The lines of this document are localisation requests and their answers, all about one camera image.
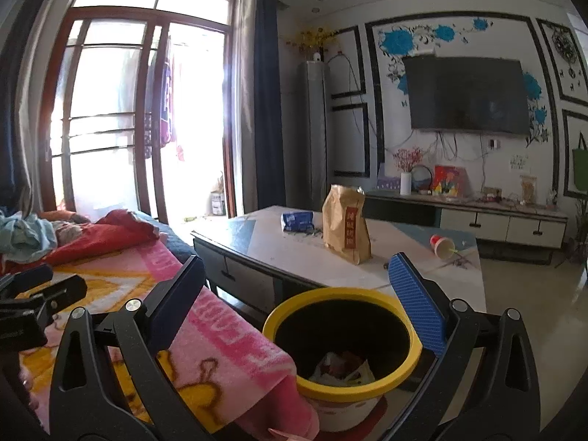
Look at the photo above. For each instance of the red paper cup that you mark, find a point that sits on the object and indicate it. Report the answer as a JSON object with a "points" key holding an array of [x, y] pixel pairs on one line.
{"points": [[441, 244]]}

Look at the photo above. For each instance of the purple picture card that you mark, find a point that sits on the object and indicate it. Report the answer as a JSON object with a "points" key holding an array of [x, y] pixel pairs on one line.
{"points": [[388, 183]]}

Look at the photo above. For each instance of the paint bucket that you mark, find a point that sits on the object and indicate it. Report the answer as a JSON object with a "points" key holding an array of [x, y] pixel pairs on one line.
{"points": [[218, 204]]}

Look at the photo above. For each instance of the clear snack packet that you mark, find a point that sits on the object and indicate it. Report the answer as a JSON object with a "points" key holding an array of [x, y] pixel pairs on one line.
{"points": [[528, 189]]}

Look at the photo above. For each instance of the blue quilted cushion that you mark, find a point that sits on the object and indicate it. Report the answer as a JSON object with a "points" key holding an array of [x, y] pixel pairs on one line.
{"points": [[174, 239]]}

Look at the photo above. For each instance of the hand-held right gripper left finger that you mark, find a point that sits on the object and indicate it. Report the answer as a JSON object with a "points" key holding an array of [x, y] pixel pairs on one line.
{"points": [[179, 298]]}

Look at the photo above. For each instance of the dark blue curtain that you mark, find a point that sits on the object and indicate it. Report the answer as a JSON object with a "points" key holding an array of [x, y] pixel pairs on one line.
{"points": [[9, 124], [268, 101]]}

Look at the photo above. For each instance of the red picture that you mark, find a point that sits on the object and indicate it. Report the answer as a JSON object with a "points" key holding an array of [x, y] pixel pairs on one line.
{"points": [[450, 181]]}

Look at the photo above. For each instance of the red quilt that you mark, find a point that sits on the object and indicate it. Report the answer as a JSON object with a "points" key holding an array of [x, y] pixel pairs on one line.
{"points": [[110, 234]]}

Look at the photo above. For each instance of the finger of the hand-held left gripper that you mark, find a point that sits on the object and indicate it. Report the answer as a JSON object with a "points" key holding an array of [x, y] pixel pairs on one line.
{"points": [[59, 295], [27, 279]]}

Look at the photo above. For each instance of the pink cartoon printed blanket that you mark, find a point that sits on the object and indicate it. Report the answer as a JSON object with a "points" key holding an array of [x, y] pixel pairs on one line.
{"points": [[220, 330]]}

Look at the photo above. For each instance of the brown sliding door frame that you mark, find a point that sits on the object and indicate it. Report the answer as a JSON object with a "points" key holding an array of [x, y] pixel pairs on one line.
{"points": [[236, 101]]}

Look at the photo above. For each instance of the blue packet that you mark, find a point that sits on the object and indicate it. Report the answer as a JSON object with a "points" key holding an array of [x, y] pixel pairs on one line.
{"points": [[297, 221]]}

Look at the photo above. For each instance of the television cabinet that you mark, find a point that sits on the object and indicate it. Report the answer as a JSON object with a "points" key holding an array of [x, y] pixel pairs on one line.
{"points": [[496, 227]]}

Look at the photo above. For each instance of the light blue clothes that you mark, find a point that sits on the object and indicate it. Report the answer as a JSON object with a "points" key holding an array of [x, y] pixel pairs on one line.
{"points": [[27, 236]]}

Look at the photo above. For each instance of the brown paper bag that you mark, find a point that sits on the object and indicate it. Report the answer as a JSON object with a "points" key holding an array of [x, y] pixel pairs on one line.
{"points": [[347, 229]]}

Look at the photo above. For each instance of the standing air conditioner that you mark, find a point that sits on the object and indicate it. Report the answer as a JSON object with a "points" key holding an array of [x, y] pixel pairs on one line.
{"points": [[314, 133]]}

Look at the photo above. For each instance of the hanging laundry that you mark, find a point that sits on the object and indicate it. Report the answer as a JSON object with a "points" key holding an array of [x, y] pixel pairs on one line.
{"points": [[163, 101]]}

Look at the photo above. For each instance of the wall television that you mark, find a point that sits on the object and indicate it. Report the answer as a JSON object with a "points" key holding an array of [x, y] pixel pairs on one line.
{"points": [[464, 96]]}

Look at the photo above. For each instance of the coffee table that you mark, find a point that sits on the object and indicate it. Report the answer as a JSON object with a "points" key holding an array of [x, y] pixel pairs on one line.
{"points": [[404, 239]]}

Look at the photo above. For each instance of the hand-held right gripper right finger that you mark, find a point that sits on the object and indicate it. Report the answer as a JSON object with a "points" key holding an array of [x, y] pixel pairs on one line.
{"points": [[415, 303]]}

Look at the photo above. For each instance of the yellow rimmed trash bin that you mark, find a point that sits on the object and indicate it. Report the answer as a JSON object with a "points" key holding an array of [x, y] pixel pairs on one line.
{"points": [[342, 295]]}

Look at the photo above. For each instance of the yellow artificial flowers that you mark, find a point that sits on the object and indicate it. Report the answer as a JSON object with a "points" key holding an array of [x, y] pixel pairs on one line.
{"points": [[312, 36]]}

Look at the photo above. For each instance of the green tote bag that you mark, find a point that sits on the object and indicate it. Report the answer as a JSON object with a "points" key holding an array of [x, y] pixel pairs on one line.
{"points": [[581, 165]]}

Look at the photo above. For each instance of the round desk ornament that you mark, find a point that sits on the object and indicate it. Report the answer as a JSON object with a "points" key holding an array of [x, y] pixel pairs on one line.
{"points": [[421, 179]]}

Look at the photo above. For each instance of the white vase with red flowers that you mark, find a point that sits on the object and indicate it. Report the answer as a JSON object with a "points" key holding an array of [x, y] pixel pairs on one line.
{"points": [[405, 183]]}

